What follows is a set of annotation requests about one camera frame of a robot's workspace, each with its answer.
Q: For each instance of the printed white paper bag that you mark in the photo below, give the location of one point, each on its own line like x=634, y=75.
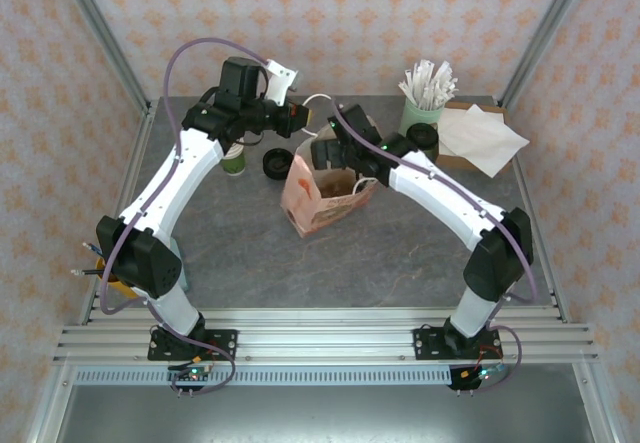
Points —
x=300, y=198

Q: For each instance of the black plastic cup lid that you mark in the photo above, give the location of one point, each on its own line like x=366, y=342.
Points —
x=422, y=135

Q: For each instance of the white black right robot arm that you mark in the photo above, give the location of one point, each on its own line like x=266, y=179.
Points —
x=440, y=193

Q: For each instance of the stack of black lids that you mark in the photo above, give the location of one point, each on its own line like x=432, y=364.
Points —
x=276, y=163

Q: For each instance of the stack of green paper cups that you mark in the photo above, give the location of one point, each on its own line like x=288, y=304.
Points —
x=234, y=163

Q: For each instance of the mint green straw cup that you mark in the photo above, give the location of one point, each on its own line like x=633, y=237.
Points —
x=420, y=118

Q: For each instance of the brown cardboard tray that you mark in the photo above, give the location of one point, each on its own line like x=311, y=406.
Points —
x=452, y=161

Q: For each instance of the white paper napkin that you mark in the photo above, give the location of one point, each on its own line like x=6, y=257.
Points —
x=500, y=148
x=450, y=128

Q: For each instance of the aluminium mounting rails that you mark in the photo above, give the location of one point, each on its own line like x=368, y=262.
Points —
x=325, y=333

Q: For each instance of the black pen silver tip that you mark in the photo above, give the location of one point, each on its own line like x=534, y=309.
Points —
x=92, y=248

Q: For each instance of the yellow mug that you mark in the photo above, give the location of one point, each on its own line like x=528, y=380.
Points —
x=120, y=288

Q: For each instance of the grey metal base panel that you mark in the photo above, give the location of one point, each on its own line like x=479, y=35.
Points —
x=325, y=413

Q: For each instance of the aluminium frame post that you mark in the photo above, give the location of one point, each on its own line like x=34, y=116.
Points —
x=545, y=28
x=100, y=33

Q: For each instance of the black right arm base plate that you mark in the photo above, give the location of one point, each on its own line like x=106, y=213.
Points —
x=425, y=345

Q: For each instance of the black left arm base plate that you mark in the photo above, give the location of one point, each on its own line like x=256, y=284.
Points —
x=225, y=345

